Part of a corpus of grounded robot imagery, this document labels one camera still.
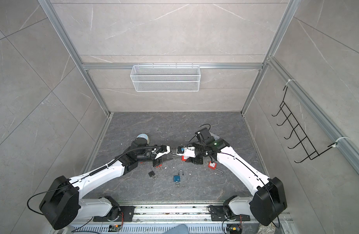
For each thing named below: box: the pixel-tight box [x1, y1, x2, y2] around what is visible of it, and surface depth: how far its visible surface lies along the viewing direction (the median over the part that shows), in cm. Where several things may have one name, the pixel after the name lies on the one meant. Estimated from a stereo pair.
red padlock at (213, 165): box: [207, 160, 224, 177], surface depth 91 cm
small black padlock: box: [148, 165, 156, 178], surface depth 90 cm
